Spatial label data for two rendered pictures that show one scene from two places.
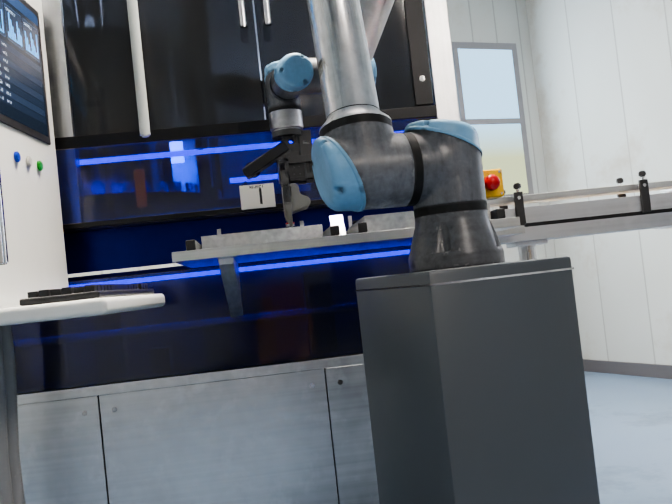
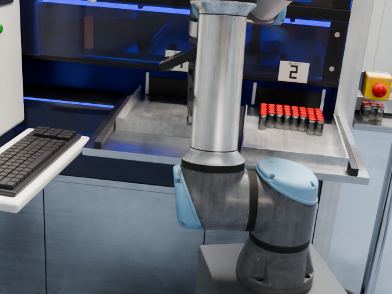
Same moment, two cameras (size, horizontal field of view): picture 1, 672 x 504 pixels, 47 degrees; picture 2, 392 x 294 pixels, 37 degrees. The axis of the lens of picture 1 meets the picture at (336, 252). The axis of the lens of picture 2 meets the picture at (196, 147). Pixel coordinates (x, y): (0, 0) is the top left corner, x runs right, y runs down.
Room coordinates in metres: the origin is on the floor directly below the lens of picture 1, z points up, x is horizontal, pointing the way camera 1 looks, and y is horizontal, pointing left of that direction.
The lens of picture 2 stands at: (0.24, -0.19, 1.44)
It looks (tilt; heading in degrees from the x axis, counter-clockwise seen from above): 22 degrees down; 10
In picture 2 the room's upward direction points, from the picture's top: 4 degrees clockwise
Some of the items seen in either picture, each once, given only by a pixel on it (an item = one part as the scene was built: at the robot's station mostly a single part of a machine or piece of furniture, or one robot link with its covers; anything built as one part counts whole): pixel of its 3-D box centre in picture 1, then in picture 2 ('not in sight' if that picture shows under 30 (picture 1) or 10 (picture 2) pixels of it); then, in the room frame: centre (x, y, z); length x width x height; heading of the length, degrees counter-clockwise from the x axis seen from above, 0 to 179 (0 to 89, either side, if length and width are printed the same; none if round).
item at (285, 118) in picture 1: (286, 123); (203, 29); (1.74, 0.08, 1.16); 0.08 x 0.08 x 0.05
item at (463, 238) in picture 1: (453, 236); (276, 252); (1.24, -0.19, 0.84); 0.15 x 0.15 x 0.10
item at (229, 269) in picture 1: (232, 290); not in sight; (1.74, 0.24, 0.79); 0.34 x 0.03 x 0.13; 6
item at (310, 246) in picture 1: (338, 245); (228, 132); (1.78, -0.01, 0.87); 0.70 x 0.48 x 0.02; 96
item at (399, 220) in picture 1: (413, 224); (291, 135); (1.75, -0.18, 0.90); 0.34 x 0.26 x 0.04; 5
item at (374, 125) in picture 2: (492, 233); (371, 121); (2.05, -0.42, 0.87); 0.14 x 0.13 x 0.02; 6
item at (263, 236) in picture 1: (262, 243); (172, 109); (1.83, 0.17, 0.90); 0.34 x 0.26 x 0.04; 6
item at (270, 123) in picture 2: not in sight; (290, 121); (1.84, -0.17, 0.90); 0.18 x 0.02 x 0.05; 95
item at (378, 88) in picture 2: (491, 182); (379, 90); (1.96, -0.41, 0.99); 0.04 x 0.04 x 0.04; 6
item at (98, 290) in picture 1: (95, 293); (27, 156); (1.54, 0.48, 0.82); 0.40 x 0.14 x 0.02; 0
